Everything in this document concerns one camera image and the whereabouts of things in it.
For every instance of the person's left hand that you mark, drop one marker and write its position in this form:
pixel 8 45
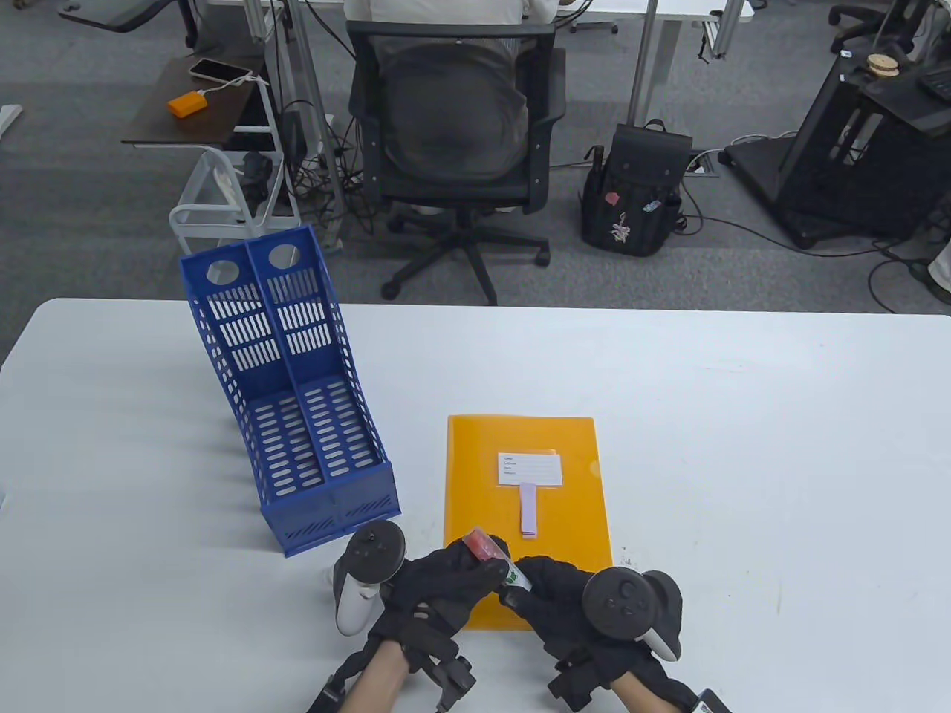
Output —
pixel 431 587

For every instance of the floor power outlet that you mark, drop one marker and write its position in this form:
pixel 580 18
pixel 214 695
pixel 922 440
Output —
pixel 703 163

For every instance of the orange power bank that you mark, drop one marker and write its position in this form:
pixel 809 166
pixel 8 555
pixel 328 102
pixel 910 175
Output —
pixel 186 104

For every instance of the blue plastic file rack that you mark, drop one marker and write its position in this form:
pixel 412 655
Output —
pixel 327 509

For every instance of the round wooden spool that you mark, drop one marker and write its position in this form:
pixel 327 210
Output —
pixel 884 64

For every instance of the black swivel chair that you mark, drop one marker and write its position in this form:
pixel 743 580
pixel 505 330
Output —
pixel 862 18

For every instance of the white desk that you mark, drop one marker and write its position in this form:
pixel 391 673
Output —
pixel 645 59

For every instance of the white paper label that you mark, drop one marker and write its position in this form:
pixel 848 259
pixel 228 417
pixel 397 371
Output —
pixel 529 469

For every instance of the person's right forearm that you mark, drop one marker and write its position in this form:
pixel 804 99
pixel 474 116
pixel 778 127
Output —
pixel 639 698

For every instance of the white smartphone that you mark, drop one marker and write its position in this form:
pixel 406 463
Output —
pixel 219 70

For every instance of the grey metal desk frame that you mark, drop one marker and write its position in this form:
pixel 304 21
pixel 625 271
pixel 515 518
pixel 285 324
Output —
pixel 316 111

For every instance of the white rolling cart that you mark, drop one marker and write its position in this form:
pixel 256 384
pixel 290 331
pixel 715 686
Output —
pixel 208 226

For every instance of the white desk foot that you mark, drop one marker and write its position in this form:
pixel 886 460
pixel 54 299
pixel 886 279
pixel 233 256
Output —
pixel 7 119

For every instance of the black and white hand controller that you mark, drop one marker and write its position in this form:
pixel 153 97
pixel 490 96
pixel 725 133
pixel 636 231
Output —
pixel 364 564
pixel 631 601

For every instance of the dark grey chair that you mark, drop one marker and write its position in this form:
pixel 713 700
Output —
pixel 126 15

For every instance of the pink glue stick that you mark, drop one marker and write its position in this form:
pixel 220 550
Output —
pixel 520 575

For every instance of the person's right hand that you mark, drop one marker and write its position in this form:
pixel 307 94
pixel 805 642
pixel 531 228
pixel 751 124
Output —
pixel 550 594

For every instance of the person's left forearm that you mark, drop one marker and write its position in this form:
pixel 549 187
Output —
pixel 375 679

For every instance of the orange L-shaped folder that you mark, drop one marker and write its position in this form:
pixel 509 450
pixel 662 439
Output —
pixel 572 520

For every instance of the black wrist camera unit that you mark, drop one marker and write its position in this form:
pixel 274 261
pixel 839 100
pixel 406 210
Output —
pixel 327 694
pixel 713 702

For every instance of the black backpack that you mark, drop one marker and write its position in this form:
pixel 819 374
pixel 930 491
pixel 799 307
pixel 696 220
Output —
pixel 639 186

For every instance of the black handheld device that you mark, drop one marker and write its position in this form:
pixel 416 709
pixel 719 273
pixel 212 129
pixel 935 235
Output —
pixel 256 174

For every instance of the black mesh office chair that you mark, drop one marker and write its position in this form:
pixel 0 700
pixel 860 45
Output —
pixel 461 189

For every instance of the brown side table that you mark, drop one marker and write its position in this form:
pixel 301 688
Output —
pixel 160 119

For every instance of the black equipment stand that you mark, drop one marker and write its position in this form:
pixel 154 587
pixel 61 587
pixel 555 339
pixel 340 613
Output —
pixel 839 171

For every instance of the lavender sticky note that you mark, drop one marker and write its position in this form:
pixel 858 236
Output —
pixel 528 509

